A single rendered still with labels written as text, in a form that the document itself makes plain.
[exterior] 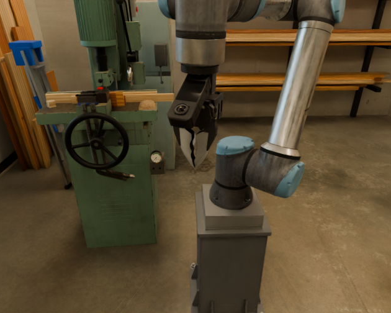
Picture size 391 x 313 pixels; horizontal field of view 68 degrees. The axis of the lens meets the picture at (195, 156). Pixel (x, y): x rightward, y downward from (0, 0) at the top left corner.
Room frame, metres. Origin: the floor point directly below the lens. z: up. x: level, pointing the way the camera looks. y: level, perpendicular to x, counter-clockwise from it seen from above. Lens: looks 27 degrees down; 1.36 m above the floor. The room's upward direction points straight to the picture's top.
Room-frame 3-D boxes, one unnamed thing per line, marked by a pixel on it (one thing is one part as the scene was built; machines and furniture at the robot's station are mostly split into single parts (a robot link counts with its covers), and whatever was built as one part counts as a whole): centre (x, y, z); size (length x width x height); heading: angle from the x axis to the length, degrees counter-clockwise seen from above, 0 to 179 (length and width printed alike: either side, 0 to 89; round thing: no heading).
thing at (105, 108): (1.37, 0.50, 0.92); 0.15 x 0.13 x 0.09; 95
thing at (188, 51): (0.56, -0.01, 1.29); 0.10 x 0.09 x 0.05; 69
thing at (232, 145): (1.06, -0.17, 0.81); 0.17 x 0.15 x 0.18; 53
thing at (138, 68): (1.77, 0.35, 1.02); 0.09 x 0.07 x 0.12; 95
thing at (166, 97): (1.58, 0.40, 0.92); 0.55 x 0.02 x 0.04; 95
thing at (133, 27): (1.80, 0.36, 1.23); 0.09 x 0.08 x 0.15; 5
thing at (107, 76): (1.59, 0.49, 1.03); 0.14 x 0.07 x 0.09; 5
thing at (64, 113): (1.46, 0.50, 0.87); 0.61 x 0.30 x 0.06; 95
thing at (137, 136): (1.69, 0.50, 0.76); 0.57 x 0.45 x 0.09; 5
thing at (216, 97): (0.57, -0.01, 1.21); 0.09 x 0.08 x 0.12; 159
